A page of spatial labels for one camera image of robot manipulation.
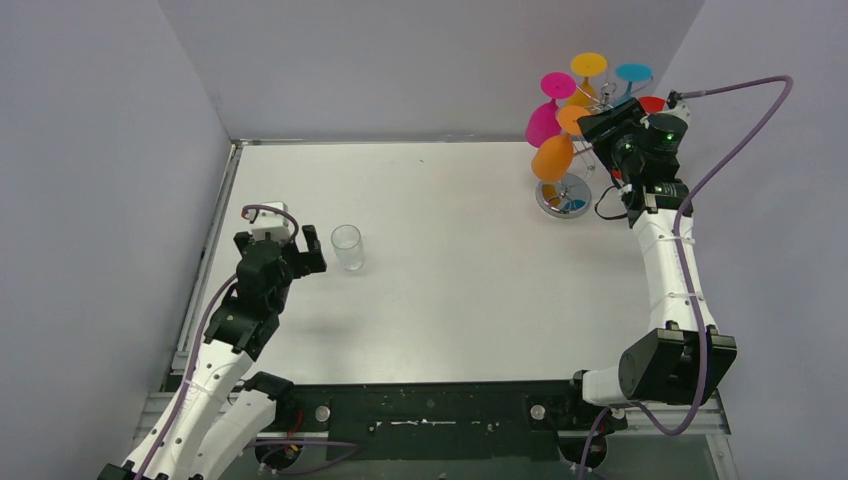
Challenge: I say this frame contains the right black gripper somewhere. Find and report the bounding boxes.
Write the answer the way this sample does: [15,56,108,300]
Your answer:
[582,101,652,175]

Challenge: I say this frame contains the clear wine glass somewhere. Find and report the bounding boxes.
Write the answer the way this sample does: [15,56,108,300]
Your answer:
[331,224,365,271]

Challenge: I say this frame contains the orange wine glass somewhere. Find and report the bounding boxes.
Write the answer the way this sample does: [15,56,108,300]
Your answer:
[531,105,592,183]

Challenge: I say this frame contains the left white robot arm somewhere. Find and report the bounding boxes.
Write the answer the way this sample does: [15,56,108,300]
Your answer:
[99,225,327,479]

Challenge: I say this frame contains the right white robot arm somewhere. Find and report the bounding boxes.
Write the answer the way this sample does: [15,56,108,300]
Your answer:
[563,99,737,429]

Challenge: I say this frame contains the red wine glass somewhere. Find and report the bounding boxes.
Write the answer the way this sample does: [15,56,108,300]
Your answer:
[609,95,669,181]

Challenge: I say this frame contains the pink wine glass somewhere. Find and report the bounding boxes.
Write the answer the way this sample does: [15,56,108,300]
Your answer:
[525,71,577,148]

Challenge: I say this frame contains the blue wine glass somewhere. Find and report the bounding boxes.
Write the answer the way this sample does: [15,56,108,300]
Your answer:
[613,63,653,106]

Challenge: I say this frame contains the yellow wine glass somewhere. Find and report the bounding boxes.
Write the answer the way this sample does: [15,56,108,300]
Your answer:
[566,52,608,109]

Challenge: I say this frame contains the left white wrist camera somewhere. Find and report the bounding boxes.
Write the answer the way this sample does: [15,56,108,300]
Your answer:
[246,209,292,242]

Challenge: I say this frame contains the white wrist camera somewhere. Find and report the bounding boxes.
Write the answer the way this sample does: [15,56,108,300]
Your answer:
[663,90,692,124]
[246,209,292,242]

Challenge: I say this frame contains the silver wire glass rack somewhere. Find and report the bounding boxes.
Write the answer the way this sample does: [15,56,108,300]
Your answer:
[535,82,617,219]

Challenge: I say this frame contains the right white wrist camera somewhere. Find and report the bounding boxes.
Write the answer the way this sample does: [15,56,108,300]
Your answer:
[663,90,692,124]

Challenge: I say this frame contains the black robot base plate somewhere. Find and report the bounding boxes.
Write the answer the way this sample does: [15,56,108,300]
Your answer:
[263,380,627,462]

